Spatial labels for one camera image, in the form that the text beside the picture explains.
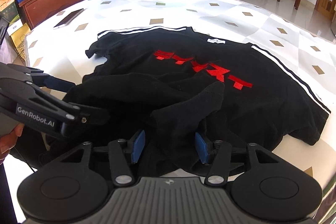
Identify person's left hand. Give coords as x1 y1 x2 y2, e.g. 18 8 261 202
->
0 123 25 164

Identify checkered diamond tablecloth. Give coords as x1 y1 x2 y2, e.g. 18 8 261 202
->
3 0 336 224

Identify smartphone on table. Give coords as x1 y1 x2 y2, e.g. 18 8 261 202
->
54 8 85 28

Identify black jacket with white stripes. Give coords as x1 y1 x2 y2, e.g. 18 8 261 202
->
11 27 330 176

